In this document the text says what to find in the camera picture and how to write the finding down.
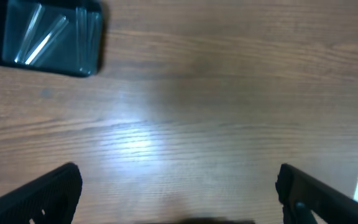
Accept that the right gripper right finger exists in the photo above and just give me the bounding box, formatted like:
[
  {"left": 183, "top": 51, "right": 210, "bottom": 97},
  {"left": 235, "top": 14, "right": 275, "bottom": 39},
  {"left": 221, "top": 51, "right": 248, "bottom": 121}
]
[{"left": 275, "top": 163, "right": 358, "bottom": 224}]

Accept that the clear test tube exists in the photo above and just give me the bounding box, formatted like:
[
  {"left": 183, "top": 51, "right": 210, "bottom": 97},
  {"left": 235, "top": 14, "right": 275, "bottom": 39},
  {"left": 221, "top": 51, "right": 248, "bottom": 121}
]
[
  {"left": 75, "top": 6, "right": 88, "bottom": 72},
  {"left": 87, "top": 11, "right": 102, "bottom": 75},
  {"left": 23, "top": 14, "right": 70, "bottom": 66},
  {"left": 13, "top": 2, "right": 46, "bottom": 63}
]

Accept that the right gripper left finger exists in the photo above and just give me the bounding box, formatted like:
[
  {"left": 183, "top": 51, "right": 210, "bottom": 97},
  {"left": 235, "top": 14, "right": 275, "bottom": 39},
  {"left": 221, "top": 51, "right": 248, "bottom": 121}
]
[{"left": 0, "top": 162, "right": 83, "bottom": 224}]

